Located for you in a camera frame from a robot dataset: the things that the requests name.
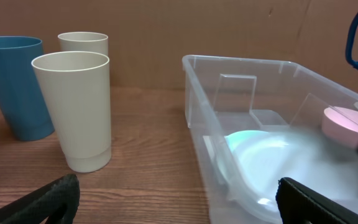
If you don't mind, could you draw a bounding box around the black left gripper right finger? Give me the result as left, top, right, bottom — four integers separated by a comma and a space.
275, 177, 358, 224

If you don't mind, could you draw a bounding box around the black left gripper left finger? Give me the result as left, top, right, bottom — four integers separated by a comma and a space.
0, 174, 80, 224

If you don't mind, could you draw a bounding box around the pink bowl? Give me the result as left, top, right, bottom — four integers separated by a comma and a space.
321, 106, 358, 149

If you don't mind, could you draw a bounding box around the light blue plate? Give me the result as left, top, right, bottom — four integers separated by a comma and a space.
225, 130, 358, 204

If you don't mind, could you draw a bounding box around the beige cup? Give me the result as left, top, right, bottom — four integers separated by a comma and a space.
31, 51, 112, 173
58, 32, 108, 56

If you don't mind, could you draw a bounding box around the clear plastic storage bin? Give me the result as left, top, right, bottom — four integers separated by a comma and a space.
182, 55, 358, 223

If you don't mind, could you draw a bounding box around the blue cup far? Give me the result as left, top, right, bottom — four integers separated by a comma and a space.
0, 36, 54, 141

